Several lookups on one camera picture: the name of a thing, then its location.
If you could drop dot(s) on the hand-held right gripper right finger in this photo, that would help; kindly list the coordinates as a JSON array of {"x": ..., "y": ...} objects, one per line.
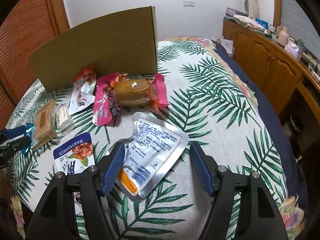
[{"x": 201, "y": 172}]

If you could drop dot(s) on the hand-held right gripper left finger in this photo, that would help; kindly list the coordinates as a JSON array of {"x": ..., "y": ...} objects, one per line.
[{"x": 113, "y": 170}]

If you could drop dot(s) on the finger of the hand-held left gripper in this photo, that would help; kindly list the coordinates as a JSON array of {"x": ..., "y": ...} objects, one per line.
[
  {"x": 15, "y": 132},
  {"x": 17, "y": 143}
]

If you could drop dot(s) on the brown cake bar clear wrapper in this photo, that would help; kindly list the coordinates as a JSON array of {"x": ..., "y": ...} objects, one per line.
[{"x": 43, "y": 120}]

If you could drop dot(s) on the silver foil snack packet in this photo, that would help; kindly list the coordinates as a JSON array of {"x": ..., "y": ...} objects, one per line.
[{"x": 155, "y": 145}]

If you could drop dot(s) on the brown cardboard box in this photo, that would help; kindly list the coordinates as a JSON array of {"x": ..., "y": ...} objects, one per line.
[{"x": 100, "y": 50}]

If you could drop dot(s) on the white blue flower print packet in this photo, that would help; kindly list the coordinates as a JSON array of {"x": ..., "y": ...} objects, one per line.
[{"x": 72, "y": 152}]

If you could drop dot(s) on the small white candy packet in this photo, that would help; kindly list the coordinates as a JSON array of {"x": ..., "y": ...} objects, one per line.
[{"x": 63, "y": 117}]

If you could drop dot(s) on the green leaf print blanket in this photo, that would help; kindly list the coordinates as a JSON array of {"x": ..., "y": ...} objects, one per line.
[{"x": 212, "y": 105}]

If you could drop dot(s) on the small red white snack packet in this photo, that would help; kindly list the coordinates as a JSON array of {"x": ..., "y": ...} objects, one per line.
[{"x": 80, "y": 97}]

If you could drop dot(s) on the pink packet with brown bun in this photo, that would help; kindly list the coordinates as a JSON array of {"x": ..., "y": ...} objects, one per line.
[{"x": 135, "y": 92}]

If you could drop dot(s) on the navy bed sheet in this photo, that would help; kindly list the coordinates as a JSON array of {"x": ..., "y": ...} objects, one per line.
[{"x": 265, "y": 107}]

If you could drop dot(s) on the wooden louvered door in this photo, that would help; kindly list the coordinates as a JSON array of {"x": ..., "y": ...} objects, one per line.
[{"x": 30, "y": 17}]

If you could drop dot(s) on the wooden cabinet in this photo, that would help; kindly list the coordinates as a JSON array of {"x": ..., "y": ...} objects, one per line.
[{"x": 262, "y": 62}]

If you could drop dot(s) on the white paper card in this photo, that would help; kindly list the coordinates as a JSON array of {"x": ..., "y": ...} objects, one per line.
[{"x": 226, "y": 45}]

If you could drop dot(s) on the pink tissue box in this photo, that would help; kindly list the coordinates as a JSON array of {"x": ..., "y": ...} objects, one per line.
[{"x": 291, "y": 50}]

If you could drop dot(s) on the pink flask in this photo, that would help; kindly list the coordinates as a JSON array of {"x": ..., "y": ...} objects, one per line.
[{"x": 282, "y": 36}]

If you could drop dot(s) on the white wall switch plate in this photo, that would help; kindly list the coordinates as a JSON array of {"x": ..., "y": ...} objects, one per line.
[{"x": 188, "y": 3}]

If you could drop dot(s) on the wooden door frame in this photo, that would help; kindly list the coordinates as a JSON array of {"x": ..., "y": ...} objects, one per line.
[{"x": 277, "y": 5}]

